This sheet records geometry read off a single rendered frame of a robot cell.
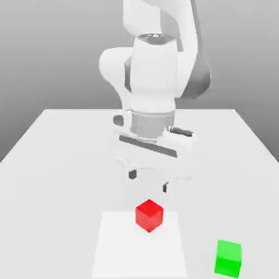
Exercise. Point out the small red cube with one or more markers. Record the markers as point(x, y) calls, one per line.
point(149, 215)

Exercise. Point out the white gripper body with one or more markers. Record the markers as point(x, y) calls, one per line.
point(150, 157)

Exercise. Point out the small green cube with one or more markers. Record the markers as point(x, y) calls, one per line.
point(228, 259)

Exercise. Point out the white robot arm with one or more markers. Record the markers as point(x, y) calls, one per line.
point(153, 72)

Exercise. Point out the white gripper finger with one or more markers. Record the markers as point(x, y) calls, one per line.
point(165, 187)
point(132, 174)

